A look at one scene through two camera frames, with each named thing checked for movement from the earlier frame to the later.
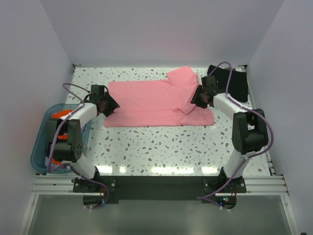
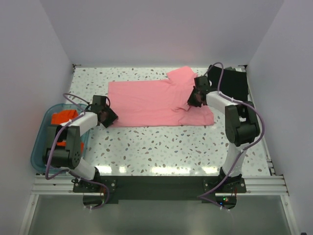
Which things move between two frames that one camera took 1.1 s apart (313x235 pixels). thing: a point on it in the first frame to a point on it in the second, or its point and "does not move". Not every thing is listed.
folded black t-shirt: (237, 87) does not move
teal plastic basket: (38, 155) does not move
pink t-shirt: (165, 102) does not move
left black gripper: (113, 105) to (112, 117)
